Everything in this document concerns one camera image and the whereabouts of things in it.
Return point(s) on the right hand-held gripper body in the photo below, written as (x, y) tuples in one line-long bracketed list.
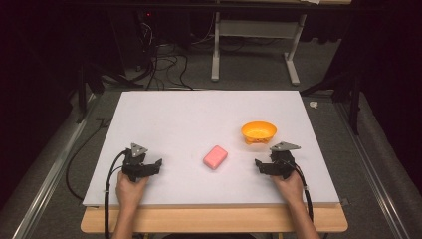
[(281, 163)]

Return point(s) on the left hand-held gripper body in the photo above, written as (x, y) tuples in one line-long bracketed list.
[(136, 166)]

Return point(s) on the orange bowl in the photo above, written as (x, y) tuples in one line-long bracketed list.
[(258, 132)]

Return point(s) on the pink sponge block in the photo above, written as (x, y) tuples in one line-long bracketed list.
[(215, 157)]

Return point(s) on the person's right hand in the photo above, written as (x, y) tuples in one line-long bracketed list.
[(289, 188)]

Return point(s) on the person's left hand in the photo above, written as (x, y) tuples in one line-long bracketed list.
[(130, 191)]

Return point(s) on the white board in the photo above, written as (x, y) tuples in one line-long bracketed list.
[(185, 116)]

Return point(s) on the crumpled white paper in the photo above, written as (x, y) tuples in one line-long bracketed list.
[(313, 104)]

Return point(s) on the wooden table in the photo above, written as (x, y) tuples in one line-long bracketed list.
[(212, 219)]

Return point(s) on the black stand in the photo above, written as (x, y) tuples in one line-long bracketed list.
[(345, 93)]

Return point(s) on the white table frame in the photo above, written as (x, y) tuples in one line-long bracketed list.
[(255, 43)]

